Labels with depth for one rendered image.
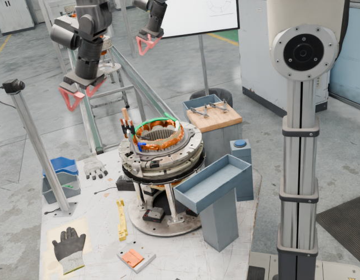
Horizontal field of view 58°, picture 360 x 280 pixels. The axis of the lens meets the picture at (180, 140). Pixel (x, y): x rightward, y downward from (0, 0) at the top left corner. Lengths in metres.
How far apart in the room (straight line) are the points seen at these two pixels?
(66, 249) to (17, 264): 1.35
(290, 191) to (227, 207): 0.23
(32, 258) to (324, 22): 2.36
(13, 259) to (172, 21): 1.98
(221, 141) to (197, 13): 0.99
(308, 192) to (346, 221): 1.28
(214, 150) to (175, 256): 0.48
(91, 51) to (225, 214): 0.66
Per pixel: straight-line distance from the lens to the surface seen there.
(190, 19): 2.16
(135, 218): 1.38
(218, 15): 2.15
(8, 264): 2.75
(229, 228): 1.18
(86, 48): 0.87
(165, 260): 1.22
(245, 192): 1.37
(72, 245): 1.38
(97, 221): 1.46
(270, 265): 1.84
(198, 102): 1.64
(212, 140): 1.40
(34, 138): 1.40
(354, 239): 2.37
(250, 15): 3.81
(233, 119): 1.39
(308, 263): 1.42
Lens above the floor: 1.70
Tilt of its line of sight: 29 degrees down
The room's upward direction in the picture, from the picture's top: 10 degrees counter-clockwise
